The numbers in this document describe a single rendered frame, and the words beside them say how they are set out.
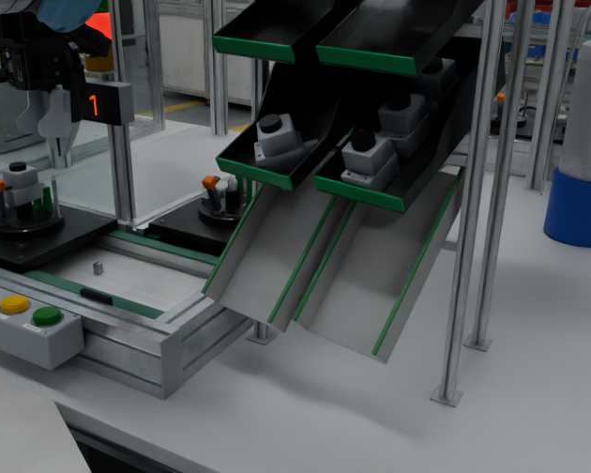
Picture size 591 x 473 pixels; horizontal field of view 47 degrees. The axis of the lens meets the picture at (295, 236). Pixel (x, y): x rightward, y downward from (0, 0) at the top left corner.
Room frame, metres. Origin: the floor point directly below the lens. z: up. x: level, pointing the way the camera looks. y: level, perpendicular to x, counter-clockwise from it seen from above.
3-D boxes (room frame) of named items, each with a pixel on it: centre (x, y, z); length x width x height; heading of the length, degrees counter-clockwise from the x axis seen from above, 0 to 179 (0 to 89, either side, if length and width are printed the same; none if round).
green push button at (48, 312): (0.88, 0.37, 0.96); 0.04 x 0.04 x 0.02
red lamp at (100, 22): (1.26, 0.36, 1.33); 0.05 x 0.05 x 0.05
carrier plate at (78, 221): (1.21, 0.52, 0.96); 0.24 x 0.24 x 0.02; 61
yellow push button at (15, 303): (0.91, 0.43, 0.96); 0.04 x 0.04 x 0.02
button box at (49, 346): (0.91, 0.43, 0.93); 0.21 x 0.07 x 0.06; 61
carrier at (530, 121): (2.10, -0.64, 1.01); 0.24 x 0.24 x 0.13; 61
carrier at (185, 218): (1.28, 0.13, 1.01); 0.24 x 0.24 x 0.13; 61
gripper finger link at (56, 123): (0.83, 0.30, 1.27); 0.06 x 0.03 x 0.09; 151
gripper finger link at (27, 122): (0.85, 0.33, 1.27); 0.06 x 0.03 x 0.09; 151
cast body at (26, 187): (1.22, 0.51, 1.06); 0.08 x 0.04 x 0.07; 151
